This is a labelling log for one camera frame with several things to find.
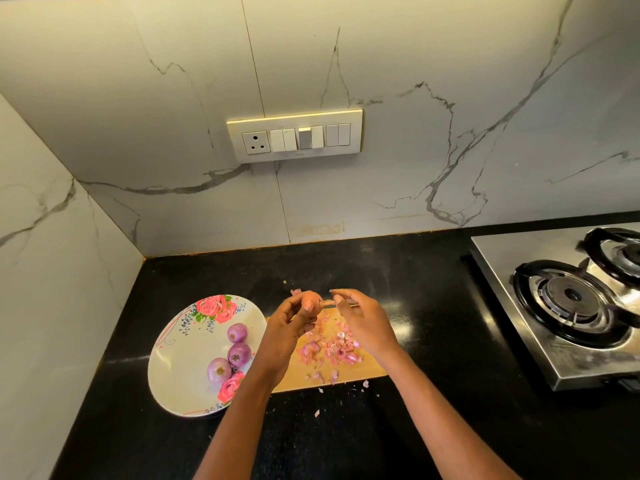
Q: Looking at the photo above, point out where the white wall switch panel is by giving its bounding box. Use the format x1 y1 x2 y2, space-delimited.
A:
226 107 364 164

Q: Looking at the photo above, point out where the person's right forearm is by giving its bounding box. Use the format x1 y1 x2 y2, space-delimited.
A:
378 351 521 480

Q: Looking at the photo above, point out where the person's right hand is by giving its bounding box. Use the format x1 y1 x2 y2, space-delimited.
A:
330 287 407 370

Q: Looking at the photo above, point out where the black stone countertop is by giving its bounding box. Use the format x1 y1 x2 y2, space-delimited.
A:
50 211 640 480

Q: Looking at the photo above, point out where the person's left hand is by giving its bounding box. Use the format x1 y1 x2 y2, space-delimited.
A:
250 291 323 388

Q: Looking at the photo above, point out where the person's left forearm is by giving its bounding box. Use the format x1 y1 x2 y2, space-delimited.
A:
193 371 287 480

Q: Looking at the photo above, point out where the black stove burner grate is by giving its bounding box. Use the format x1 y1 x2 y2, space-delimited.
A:
582 227 640 288
512 259 640 348

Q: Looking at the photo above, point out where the pile of onion peels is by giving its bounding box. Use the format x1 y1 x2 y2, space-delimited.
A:
298 317 373 421

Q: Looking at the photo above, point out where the white floral plate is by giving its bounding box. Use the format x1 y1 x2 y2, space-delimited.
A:
148 293 268 418

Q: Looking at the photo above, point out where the stainless steel gas stove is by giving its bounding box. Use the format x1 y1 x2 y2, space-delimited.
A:
470 223 640 391

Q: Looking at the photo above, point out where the wooden cutting board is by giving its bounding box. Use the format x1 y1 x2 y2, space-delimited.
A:
272 305 389 394

